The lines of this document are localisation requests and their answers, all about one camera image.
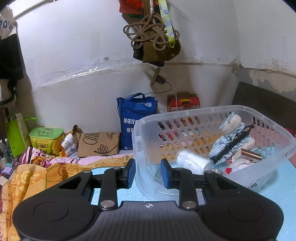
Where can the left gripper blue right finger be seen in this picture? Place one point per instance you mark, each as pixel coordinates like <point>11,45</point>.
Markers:
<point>182,180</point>

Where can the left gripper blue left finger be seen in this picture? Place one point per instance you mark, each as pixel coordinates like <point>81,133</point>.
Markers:
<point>111,181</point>

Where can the clear plastic lattice basket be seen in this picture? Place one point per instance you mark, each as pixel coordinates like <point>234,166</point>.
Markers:
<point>160,136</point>

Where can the blue white plush slippers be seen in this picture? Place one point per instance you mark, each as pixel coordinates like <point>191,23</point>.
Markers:
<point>235,136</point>

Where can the red tin box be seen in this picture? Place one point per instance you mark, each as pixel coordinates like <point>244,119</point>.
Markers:
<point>247,155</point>

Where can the brown paper bag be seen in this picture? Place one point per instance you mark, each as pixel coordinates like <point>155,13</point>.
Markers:
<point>98,144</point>

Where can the white tube packages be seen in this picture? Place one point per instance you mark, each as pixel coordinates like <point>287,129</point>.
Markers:
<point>68,145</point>

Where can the blue tote bag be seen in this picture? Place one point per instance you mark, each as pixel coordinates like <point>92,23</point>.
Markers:
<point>130,110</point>

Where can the green lidded box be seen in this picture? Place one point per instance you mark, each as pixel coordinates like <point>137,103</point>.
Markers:
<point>47,140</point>

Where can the red gift box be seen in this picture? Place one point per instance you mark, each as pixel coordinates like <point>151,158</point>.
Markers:
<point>182,101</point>

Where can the orange floral blanket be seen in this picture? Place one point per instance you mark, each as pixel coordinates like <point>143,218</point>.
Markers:
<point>29,180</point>

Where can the light blue mat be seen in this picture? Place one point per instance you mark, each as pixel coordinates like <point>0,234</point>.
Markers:
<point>280,188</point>

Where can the green paper bag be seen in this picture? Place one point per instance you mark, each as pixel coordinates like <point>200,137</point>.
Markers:
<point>18,133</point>

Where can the dark wooden headboard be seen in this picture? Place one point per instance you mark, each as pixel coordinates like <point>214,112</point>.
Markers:
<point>275,106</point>

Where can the brown hanging bag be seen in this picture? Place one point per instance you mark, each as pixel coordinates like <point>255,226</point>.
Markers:
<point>153,38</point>

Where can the white black hanging jacket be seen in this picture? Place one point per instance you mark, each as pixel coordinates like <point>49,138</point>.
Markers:
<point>11,57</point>

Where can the red hanging bag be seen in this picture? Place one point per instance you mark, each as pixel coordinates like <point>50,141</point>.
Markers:
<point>131,6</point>

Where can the black charger with cable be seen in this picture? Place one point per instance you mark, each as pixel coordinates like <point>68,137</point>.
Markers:
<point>161,81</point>

